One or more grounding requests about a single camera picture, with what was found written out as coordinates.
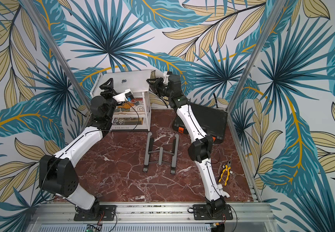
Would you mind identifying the left aluminium corner post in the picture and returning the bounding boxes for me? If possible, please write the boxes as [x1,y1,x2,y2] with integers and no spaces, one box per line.
[21,0,90,110]

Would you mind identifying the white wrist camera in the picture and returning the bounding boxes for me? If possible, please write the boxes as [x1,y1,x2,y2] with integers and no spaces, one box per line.
[163,71,172,86]
[113,89,134,103]

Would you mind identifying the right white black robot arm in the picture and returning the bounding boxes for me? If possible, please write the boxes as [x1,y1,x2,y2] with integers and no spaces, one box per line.
[147,72,229,218]

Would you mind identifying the silver laptop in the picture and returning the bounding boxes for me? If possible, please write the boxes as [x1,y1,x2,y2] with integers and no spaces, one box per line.
[93,70,152,96]

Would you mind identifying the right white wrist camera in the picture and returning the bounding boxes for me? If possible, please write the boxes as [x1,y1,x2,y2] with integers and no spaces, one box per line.
[163,71,172,86]

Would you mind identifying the white three-tier shelf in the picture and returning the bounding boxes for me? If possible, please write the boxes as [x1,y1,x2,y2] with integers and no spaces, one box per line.
[90,70,152,131]

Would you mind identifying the black plastic tool case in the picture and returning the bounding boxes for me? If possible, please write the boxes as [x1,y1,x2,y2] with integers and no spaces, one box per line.
[172,103,227,144]

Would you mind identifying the grey folding laptop stand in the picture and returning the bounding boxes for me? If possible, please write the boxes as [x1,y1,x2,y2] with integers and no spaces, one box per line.
[142,131,180,175]

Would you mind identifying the yellow black pliers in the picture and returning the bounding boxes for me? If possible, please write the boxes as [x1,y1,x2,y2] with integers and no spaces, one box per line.
[218,160,232,186]

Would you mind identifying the small white plastic piece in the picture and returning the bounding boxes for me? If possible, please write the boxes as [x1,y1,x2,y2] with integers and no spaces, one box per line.
[221,189,230,198]

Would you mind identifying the right aluminium corner post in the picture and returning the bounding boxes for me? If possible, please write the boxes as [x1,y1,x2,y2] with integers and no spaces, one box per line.
[226,0,286,114]

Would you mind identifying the orange illustrated magazine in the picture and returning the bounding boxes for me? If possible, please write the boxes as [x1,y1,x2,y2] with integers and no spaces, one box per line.
[115,98,145,113]

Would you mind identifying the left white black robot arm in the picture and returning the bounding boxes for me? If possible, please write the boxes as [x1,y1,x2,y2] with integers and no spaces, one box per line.
[39,78,118,214]

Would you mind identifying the aluminium corner post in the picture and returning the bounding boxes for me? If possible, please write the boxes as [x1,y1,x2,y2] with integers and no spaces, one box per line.
[226,0,286,114]
[21,0,90,110]

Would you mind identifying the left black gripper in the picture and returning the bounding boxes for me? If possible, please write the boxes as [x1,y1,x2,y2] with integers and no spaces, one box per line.
[99,78,123,120]

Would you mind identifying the aluminium front rail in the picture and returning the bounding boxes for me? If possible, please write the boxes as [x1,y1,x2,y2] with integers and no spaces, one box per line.
[26,202,280,232]

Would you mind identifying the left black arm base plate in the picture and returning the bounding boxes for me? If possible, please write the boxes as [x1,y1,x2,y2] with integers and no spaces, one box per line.
[74,205,117,221]

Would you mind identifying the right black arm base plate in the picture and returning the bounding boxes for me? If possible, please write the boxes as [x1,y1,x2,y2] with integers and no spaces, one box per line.
[189,204,234,221]

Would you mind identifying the white folio book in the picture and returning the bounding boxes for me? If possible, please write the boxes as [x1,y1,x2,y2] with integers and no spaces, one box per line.
[111,117,144,130]

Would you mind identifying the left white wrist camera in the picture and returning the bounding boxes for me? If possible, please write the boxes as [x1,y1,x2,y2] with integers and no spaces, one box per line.
[113,89,134,103]

